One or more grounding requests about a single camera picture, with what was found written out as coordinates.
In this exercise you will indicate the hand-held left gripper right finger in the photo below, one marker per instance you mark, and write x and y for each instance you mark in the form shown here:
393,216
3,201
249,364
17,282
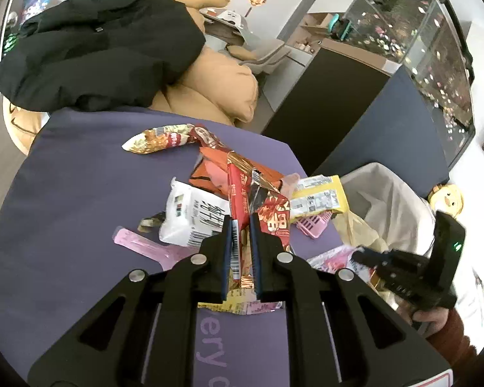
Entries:
255,258

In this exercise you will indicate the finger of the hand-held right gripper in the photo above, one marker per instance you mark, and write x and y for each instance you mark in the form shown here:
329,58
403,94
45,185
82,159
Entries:
367,258

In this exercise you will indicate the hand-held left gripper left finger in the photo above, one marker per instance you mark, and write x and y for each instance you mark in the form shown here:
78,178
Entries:
227,258

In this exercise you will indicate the white trash bag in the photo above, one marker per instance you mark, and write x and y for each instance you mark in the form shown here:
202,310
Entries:
387,201

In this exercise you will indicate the long red snack wrapper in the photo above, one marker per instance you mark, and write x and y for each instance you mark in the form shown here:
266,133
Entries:
238,197

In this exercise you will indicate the person's right hand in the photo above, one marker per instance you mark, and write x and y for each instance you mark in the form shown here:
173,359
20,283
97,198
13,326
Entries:
431,320

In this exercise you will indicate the pale yellow plastic bag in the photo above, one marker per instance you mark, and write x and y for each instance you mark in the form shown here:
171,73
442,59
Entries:
359,229

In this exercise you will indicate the pink patterned wrapper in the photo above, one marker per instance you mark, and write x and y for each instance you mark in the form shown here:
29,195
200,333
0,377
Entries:
330,260

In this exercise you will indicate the red and gold festive wrapper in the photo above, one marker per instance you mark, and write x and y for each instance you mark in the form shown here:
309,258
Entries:
276,217

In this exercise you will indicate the white barcode snack packet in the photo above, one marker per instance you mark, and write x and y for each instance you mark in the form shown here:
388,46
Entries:
185,213

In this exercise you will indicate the pink plastic basket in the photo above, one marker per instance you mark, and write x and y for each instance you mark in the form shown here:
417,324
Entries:
312,225

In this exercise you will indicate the yellow wrapper with white label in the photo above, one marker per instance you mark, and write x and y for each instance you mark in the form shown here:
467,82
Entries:
326,197

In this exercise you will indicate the yellow duck plush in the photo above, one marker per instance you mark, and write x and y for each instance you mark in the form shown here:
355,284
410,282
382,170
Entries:
447,199

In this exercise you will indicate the pink plastic paddle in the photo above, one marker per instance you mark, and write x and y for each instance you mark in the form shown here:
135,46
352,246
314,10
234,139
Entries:
145,246

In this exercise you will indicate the small patterned wrapper scrap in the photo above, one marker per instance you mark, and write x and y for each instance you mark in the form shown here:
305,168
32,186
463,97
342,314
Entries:
151,222

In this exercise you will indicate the orange snack wrapper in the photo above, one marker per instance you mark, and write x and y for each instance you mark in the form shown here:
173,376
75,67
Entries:
209,173

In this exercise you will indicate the crumpled red patterned snack wrapper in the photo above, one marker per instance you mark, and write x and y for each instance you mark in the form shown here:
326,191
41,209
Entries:
157,141

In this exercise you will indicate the dark blue tank cabinet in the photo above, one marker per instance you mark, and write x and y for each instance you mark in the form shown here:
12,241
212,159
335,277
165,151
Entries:
347,109

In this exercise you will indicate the tan sofa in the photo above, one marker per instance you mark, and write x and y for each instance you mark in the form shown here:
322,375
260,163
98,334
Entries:
222,84

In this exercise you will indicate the beige dining chair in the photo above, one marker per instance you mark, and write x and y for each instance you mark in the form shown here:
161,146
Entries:
262,54

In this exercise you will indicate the glass fish tank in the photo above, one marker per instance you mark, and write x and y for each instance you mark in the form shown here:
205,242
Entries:
427,48

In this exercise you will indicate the teal plastic item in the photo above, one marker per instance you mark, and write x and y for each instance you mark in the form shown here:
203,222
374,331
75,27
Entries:
341,28

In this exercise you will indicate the wooden shelf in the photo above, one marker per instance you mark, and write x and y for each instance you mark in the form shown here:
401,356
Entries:
310,32

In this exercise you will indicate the black jacket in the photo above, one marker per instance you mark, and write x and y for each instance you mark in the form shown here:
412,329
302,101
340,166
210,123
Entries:
105,48

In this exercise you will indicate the colourful printed bag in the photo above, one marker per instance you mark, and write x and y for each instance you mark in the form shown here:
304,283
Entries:
35,4

